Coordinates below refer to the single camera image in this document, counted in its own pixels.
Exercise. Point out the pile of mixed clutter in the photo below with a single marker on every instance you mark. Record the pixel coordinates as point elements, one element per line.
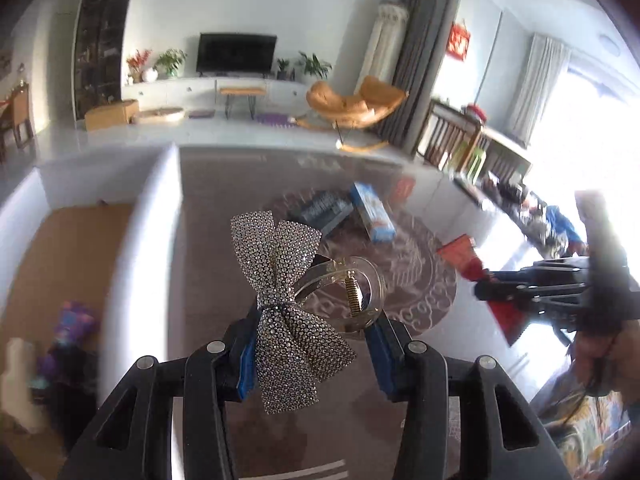
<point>540,215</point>

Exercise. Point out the rhinestone bow hair clip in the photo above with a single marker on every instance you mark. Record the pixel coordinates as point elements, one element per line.
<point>290,340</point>

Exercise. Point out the wooden bench with black legs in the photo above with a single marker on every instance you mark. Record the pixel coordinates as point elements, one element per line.
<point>241,91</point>

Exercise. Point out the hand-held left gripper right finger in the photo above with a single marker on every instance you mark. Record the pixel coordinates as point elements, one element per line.
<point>382,370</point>

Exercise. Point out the wooden dining chairs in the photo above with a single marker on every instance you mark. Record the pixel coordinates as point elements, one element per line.
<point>17,120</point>

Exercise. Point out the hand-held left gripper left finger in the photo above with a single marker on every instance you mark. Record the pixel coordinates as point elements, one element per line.
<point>246,375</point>

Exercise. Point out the white storage box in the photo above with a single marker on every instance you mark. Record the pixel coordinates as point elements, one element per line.
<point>80,240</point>

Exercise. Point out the round beige pet bed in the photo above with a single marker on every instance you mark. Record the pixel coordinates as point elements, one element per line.
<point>159,115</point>

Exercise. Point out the blue cardboard box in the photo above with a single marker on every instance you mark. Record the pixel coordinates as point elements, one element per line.
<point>372,212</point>

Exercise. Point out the black television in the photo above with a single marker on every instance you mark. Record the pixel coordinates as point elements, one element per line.
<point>236,54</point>

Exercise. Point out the large leafy potted plant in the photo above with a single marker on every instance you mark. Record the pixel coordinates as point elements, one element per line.
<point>314,65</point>

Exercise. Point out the white curtain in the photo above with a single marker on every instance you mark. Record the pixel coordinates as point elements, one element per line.
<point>537,90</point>

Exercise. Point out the wooden slatted side table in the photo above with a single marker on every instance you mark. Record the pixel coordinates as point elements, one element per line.
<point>460,135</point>

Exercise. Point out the flat round ceiling lamp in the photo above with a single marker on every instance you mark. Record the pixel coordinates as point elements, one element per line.
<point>610,45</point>

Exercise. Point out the white round vase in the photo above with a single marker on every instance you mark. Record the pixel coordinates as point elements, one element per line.
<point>149,75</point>

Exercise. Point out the red cloth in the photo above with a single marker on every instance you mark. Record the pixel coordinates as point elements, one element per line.
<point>475,110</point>

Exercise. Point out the dark blue packet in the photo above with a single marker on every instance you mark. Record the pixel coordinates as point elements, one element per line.
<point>320,210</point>

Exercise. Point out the floral patterned cloth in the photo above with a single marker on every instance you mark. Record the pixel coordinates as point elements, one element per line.
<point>595,440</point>

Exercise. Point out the red flowers in vase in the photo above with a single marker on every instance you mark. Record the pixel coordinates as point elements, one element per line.
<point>138,60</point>

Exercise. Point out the small purple floor mat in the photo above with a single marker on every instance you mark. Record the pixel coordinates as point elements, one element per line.
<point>201,114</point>

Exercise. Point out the person's right hand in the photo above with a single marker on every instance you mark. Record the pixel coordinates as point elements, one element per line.
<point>612,360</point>

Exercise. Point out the purple butterfly toy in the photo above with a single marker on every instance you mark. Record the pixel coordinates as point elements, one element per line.
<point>70,325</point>

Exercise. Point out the standing air conditioner with cover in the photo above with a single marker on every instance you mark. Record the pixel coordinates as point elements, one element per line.
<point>382,45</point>

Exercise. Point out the white television cabinet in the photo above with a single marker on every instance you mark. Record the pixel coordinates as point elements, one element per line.
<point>200,92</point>

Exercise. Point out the small green potted plant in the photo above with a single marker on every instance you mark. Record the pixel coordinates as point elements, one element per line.
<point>283,67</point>

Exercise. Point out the red wall hanging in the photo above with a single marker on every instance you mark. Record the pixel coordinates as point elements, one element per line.
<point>459,40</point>

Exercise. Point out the grey curtain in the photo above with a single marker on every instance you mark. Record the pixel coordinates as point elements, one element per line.
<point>417,60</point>

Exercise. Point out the beige bow hair clip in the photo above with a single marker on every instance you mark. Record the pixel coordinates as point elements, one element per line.
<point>20,385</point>

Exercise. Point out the brown cardboard box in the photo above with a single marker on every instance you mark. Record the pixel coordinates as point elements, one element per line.
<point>111,115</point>

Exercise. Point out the red snack packet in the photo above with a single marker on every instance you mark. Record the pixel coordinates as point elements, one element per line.
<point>462,257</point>

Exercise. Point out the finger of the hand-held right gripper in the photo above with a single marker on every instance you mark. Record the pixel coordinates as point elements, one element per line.
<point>530,295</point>
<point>540,272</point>

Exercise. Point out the orange lounge chair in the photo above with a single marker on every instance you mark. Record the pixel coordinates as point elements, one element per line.
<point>345,105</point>

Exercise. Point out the dark glass display cabinet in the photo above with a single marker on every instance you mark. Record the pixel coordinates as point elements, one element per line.
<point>102,45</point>

